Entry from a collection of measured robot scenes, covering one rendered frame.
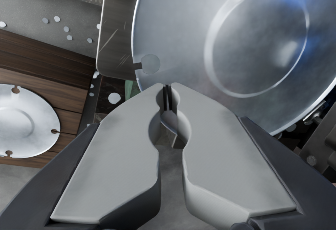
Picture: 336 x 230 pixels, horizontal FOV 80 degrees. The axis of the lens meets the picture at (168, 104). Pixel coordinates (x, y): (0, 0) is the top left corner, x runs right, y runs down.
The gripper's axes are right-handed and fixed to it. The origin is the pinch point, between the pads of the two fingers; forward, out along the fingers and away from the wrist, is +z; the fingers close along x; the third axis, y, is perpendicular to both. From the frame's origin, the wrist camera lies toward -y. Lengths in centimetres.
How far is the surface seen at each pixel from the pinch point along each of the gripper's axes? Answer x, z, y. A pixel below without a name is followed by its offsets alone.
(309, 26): 17.1, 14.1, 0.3
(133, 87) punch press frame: -6.1, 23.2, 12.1
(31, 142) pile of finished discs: -48, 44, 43
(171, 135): 0.5, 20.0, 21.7
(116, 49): -5.0, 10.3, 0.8
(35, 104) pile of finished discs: -43, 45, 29
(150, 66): -1.6, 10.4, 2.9
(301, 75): 18.0, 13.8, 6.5
